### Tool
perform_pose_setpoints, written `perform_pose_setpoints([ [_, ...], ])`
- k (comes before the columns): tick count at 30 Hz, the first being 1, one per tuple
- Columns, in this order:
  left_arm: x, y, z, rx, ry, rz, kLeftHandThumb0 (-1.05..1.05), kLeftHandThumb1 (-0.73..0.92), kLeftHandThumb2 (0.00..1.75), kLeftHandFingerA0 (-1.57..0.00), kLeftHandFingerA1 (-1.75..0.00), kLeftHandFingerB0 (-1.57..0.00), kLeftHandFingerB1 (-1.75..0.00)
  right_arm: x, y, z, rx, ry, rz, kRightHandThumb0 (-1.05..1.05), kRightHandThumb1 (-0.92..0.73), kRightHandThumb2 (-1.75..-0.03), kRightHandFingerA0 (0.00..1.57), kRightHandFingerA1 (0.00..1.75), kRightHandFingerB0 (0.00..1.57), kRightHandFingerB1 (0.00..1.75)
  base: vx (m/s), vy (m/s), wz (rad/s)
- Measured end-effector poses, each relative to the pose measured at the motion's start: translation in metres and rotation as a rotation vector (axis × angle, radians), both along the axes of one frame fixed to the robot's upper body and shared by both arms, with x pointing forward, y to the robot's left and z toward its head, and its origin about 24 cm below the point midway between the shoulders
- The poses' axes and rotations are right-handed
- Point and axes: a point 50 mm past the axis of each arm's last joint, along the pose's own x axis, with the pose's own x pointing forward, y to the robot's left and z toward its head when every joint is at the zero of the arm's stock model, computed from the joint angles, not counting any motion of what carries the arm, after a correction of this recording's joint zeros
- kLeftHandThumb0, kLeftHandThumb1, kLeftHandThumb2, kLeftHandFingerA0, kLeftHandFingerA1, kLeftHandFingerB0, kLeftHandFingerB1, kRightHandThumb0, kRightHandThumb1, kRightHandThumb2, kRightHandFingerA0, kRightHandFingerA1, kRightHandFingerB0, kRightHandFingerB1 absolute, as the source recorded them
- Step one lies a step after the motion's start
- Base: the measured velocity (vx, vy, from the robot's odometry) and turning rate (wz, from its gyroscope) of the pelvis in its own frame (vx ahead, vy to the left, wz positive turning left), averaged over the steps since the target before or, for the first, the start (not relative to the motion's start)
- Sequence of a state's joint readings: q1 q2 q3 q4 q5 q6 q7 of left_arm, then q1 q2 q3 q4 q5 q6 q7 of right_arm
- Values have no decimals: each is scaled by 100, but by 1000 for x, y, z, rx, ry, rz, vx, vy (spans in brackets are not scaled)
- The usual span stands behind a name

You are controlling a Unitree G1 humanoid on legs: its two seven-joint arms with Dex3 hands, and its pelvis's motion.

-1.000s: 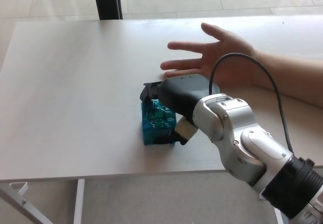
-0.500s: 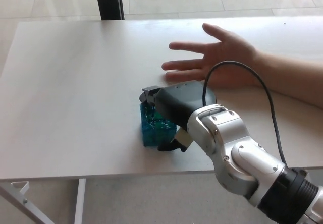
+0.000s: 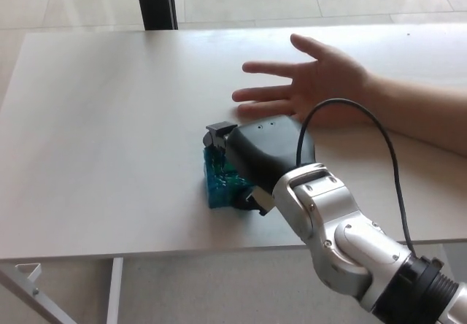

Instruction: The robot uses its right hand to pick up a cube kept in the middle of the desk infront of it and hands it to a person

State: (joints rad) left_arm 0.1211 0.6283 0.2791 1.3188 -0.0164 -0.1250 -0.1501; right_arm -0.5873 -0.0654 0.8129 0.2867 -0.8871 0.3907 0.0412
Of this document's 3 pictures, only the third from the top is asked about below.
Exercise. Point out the white diagonal table brace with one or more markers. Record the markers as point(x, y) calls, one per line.
point(34, 300)

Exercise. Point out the black vertical post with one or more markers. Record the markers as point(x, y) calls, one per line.
point(153, 1)

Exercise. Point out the person's bare hand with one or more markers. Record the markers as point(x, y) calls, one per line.
point(328, 83)

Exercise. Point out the white upright table leg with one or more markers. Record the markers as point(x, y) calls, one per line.
point(115, 291)

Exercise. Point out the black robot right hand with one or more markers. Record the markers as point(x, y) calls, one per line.
point(266, 149)

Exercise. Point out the white hook bracket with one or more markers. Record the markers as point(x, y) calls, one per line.
point(34, 272)

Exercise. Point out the teal foil-wrapped cube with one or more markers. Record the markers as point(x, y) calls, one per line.
point(219, 189)

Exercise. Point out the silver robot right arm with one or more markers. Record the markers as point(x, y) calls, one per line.
point(346, 236)

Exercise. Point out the person's bare forearm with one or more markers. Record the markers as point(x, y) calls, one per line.
point(419, 114)

